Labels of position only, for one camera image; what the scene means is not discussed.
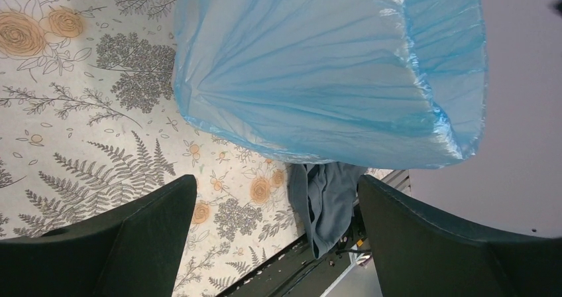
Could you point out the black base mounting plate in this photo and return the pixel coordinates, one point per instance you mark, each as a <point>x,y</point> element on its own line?
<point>295,272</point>

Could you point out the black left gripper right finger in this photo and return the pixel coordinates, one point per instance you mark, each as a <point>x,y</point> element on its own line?
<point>420,250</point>

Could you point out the grey-blue crumpled cloth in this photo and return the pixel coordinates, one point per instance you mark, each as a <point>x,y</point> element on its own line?
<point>323,196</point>

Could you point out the blue plastic trash bag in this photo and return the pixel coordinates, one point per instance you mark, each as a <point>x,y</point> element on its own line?
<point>395,84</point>

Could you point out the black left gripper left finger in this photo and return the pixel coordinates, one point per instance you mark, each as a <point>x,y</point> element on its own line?
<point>132,250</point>

